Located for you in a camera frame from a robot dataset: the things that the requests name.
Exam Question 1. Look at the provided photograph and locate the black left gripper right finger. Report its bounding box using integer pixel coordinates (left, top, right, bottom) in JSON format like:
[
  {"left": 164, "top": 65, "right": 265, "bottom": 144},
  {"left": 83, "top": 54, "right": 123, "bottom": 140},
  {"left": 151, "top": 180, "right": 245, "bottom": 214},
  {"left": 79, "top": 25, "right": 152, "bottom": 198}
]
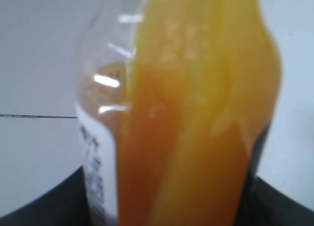
[{"left": 235, "top": 174, "right": 314, "bottom": 226}]

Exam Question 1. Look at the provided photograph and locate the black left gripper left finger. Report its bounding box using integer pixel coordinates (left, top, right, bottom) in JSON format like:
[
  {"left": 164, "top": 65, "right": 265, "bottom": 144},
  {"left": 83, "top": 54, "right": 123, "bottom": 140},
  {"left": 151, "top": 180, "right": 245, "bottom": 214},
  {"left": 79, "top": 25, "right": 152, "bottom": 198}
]
[{"left": 0, "top": 167, "right": 92, "bottom": 226}]

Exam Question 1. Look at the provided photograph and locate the NFC orange juice bottle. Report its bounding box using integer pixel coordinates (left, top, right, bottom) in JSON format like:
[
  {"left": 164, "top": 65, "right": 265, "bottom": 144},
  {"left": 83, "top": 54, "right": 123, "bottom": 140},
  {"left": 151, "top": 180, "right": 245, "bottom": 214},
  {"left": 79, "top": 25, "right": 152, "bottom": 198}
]
[{"left": 75, "top": 0, "right": 282, "bottom": 226}]

